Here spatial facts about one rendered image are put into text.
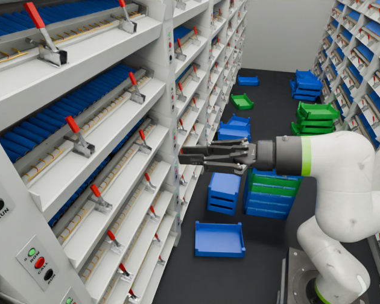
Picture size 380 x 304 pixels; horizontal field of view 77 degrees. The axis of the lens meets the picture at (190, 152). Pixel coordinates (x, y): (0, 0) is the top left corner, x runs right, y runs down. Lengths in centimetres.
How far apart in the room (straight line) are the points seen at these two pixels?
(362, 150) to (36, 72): 60
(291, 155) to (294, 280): 78
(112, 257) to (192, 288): 77
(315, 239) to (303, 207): 93
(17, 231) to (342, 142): 60
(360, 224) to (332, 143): 17
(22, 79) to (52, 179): 19
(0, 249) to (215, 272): 127
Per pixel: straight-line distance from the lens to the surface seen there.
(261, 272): 162
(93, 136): 62
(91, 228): 68
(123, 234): 88
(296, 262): 130
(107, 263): 84
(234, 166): 56
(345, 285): 106
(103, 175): 74
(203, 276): 156
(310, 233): 110
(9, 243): 47
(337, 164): 57
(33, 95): 44
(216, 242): 166
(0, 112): 41
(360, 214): 59
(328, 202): 58
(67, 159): 56
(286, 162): 56
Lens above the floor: 141
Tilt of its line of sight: 38 degrees down
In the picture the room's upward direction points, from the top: straight up
